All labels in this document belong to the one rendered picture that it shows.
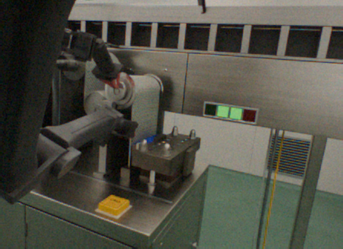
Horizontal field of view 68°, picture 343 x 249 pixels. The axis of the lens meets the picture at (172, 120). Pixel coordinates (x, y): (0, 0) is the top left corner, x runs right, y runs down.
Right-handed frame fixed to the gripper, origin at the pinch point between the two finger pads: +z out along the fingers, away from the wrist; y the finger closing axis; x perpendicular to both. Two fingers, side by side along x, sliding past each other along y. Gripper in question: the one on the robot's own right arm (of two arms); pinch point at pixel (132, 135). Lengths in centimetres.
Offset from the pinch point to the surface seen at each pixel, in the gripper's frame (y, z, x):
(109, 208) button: 10.5, -17.8, -27.8
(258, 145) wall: 42, 258, 79
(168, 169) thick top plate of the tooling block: 19.4, -1.3, -10.3
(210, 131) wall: -26, 255, 85
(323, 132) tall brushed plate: 72, 22, 23
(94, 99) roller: -18.4, -8.1, 9.4
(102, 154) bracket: -9.4, -1.7, -10.9
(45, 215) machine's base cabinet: -16.0, -11.7, -37.5
